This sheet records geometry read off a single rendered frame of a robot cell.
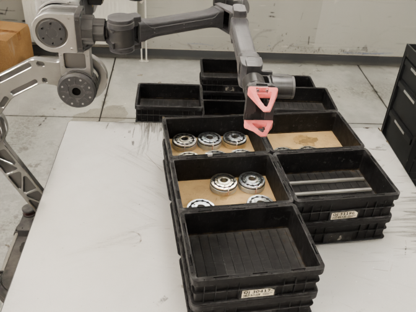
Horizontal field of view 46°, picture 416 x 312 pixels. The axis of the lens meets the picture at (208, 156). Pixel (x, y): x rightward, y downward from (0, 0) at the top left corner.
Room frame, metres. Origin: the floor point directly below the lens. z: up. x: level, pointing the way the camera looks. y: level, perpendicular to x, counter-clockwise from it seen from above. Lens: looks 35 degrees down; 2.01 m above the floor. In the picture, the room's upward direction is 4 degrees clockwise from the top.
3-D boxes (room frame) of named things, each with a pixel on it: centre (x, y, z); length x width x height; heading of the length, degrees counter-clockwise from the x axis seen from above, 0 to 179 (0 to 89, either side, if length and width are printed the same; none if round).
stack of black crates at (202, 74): (3.07, -0.11, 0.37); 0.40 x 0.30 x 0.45; 95
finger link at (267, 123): (0.98, -0.12, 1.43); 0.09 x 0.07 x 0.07; 5
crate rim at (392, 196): (1.49, -0.47, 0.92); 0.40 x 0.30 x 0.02; 102
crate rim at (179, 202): (1.40, -0.08, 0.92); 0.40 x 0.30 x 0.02; 102
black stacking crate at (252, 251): (1.11, -0.14, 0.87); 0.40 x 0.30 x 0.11; 102
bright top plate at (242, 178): (1.50, -0.17, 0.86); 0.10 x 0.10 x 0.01
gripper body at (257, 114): (1.05, -0.11, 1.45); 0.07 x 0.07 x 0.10; 5
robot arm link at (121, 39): (1.41, 0.30, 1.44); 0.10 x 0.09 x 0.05; 95
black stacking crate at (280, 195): (1.40, -0.08, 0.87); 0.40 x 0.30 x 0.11; 102
